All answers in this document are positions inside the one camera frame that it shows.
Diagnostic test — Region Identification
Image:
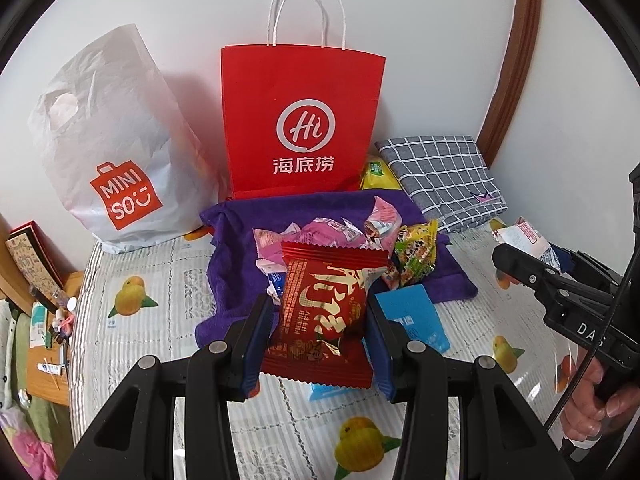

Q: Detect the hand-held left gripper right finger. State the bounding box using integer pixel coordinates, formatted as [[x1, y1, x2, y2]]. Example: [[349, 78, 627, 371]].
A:
[[364, 297, 563, 480]]

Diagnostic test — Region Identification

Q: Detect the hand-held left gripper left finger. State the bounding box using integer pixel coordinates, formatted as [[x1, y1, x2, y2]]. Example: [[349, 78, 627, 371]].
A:
[[60, 294, 276, 480]]

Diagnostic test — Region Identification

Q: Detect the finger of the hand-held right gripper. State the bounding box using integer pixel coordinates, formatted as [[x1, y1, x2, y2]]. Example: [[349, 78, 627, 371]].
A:
[[492, 242, 567, 307], [549, 245, 627, 287]]

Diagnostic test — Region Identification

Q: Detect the white red label packet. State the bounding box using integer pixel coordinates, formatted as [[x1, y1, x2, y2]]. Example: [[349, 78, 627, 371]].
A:
[[492, 216, 557, 266]]

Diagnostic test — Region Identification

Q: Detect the blue tissue pack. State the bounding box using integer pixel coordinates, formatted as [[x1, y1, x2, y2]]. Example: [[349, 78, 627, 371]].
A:
[[310, 285, 451, 402]]

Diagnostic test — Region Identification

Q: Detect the blue cookie packet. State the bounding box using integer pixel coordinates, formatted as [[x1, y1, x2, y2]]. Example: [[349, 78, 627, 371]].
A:
[[267, 274, 287, 307]]

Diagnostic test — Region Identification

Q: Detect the red snack packet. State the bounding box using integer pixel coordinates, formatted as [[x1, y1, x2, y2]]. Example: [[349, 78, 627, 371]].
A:
[[260, 240, 391, 391]]

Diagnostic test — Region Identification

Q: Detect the yellow triangular snack packet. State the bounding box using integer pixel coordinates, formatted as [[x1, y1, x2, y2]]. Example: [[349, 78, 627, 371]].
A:
[[409, 219, 439, 242]]

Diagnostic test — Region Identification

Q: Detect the small pale pink packet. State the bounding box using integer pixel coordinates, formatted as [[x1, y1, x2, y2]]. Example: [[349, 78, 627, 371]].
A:
[[254, 228, 290, 262]]

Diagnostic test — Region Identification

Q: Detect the large magenta snack bag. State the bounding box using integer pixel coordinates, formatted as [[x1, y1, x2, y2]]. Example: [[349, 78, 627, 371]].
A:
[[295, 215, 367, 251]]

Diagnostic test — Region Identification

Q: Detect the pink picture snack packet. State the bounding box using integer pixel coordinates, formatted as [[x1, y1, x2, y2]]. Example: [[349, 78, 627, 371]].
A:
[[362, 195, 403, 248]]

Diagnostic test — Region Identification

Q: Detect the person's right hand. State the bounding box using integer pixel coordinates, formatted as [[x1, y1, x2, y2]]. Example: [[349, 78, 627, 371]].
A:
[[560, 355, 640, 441]]

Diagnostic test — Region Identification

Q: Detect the purple towel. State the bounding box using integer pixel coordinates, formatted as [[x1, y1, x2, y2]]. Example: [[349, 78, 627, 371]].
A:
[[195, 189, 478, 351]]

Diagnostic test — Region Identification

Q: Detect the fruit print table cover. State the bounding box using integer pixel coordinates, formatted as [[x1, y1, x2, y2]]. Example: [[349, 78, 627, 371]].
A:
[[67, 215, 601, 480]]

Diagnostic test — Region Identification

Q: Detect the grey checked folded cloth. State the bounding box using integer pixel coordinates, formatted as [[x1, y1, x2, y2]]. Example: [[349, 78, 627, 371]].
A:
[[376, 135, 507, 233]]

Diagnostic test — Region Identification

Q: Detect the yellow green snack packet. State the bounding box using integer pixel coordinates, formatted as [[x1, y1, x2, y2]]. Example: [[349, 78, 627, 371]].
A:
[[361, 157, 401, 191]]

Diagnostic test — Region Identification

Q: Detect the wooden nightstand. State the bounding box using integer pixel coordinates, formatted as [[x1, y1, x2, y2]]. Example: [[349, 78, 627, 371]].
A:
[[25, 272, 86, 406]]

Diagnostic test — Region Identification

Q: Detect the teal white box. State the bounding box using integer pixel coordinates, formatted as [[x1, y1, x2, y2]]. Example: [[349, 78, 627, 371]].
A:
[[30, 302, 49, 349]]

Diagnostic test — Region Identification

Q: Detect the green blanket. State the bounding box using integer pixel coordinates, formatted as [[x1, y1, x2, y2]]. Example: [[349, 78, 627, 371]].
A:
[[10, 310, 73, 480]]

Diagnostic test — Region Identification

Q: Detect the brown patterned book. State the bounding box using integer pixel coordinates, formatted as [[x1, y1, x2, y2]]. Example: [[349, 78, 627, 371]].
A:
[[6, 221, 66, 301]]

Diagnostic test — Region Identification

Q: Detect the red paper bag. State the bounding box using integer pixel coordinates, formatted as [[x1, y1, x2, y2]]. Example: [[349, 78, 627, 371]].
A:
[[220, 0, 387, 201]]

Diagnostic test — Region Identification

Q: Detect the white plastic shopping bag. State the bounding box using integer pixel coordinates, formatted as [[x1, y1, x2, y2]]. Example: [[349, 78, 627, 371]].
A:
[[27, 23, 221, 253]]

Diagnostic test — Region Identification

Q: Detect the pink star cloth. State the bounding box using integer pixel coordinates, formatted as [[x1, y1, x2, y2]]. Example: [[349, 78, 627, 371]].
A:
[[0, 407, 58, 480]]

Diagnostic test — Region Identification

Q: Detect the white black spotted pillow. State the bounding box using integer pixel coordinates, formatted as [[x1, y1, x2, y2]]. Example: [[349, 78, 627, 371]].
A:
[[0, 300, 21, 411]]

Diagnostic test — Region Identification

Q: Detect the wooden headboard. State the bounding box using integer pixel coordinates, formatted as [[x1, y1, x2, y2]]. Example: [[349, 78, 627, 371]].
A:
[[0, 212, 31, 311]]

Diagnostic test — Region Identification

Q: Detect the black cable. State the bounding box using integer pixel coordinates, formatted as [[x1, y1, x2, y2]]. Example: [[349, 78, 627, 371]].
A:
[[545, 250, 636, 431]]

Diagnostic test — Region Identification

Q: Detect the brown wooden door frame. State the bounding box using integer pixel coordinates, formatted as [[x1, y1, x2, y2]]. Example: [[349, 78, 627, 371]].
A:
[[477, 0, 543, 161]]

